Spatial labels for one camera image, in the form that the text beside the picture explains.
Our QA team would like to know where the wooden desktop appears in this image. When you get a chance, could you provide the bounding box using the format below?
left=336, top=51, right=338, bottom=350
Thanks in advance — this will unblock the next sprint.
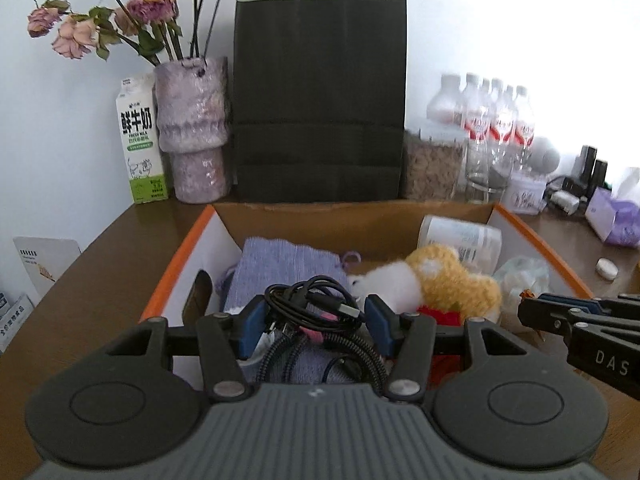
left=0, top=199, right=640, bottom=471

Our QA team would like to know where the braided cable with pink tie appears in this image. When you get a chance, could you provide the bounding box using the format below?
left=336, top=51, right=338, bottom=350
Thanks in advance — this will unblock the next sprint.
left=255, top=312, right=389, bottom=396

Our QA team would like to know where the clear drinking glass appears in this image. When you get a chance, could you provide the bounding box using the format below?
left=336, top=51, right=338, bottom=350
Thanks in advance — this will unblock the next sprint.
left=465, top=140, right=516, bottom=205

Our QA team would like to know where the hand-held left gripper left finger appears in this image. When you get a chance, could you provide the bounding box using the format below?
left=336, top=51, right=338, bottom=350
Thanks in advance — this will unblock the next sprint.
left=107, top=294, right=268, bottom=401

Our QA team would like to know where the translucent plastic bag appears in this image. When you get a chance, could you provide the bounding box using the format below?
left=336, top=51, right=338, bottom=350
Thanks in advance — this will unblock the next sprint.
left=492, top=255, right=551, bottom=331

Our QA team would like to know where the blue white paper box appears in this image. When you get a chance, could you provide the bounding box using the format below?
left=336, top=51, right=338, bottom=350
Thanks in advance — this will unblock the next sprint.
left=0, top=292, right=34, bottom=354

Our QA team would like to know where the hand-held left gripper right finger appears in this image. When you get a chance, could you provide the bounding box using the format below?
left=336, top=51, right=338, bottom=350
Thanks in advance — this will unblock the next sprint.
left=364, top=294, right=530, bottom=402

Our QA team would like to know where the white labelled plastic canister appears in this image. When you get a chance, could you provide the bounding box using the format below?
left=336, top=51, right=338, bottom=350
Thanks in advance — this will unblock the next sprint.
left=417, top=214, right=503, bottom=274

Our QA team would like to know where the white printed card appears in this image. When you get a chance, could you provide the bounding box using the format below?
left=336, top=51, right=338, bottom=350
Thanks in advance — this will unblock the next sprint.
left=13, top=236, right=82, bottom=306

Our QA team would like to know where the pack of water bottles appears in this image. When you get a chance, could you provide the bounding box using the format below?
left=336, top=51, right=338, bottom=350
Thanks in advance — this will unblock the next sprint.
left=427, top=72, right=536, bottom=171

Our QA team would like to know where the purple tissue box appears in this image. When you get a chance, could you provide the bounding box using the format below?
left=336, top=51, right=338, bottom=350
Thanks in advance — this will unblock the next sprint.
left=585, top=167, right=640, bottom=249

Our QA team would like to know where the orange red cardboard box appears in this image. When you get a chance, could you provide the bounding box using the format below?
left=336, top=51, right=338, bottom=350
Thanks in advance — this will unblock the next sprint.
left=140, top=201, right=596, bottom=391

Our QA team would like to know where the green white milk carton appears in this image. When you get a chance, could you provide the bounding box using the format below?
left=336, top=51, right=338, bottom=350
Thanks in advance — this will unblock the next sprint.
left=115, top=74, right=170, bottom=205

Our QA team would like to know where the black paper bag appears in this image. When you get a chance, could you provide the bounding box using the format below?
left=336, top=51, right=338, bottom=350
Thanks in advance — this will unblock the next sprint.
left=232, top=0, right=407, bottom=204

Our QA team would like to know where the red fabric item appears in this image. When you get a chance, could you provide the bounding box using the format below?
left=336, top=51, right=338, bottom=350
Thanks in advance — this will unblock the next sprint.
left=417, top=304, right=464, bottom=386

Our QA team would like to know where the yellow white plush toy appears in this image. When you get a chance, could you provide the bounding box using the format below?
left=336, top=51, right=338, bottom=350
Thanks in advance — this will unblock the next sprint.
left=347, top=243, right=503, bottom=324

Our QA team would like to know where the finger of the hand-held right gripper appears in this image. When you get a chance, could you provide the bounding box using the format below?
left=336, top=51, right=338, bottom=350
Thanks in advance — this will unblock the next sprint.
left=539, top=292, right=640, bottom=307
left=517, top=296, right=640, bottom=344

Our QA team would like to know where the black power adapter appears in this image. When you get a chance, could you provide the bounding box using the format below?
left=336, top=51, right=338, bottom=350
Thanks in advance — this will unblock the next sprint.
left=565, top=145, right=609, bottom=201

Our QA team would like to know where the clear food storage container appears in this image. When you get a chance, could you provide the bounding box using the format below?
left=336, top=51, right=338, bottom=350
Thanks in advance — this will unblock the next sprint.
left=402, top=127, right=466, bottom=201

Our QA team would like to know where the white round speaker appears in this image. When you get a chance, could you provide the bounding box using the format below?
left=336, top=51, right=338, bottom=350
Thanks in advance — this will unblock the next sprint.
left=527, top=135, right=561, bottom=174

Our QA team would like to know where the dried rose bouquet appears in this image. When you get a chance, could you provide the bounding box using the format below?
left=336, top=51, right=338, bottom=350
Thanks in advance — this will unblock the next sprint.
left=27, top=0, right=251, bottom=69

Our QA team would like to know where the purple knit cloth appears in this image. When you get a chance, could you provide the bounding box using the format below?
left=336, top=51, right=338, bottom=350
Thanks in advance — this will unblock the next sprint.
left=215, top=236, right=361, bottom=386

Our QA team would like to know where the black cable bundle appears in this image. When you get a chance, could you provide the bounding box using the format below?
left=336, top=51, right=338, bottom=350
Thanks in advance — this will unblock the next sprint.
left=262, top=275, right=366, bottom=334

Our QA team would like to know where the white floral tin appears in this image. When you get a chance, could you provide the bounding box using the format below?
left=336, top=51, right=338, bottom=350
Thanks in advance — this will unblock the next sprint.
left=500, top=170, right=549, bottom=214

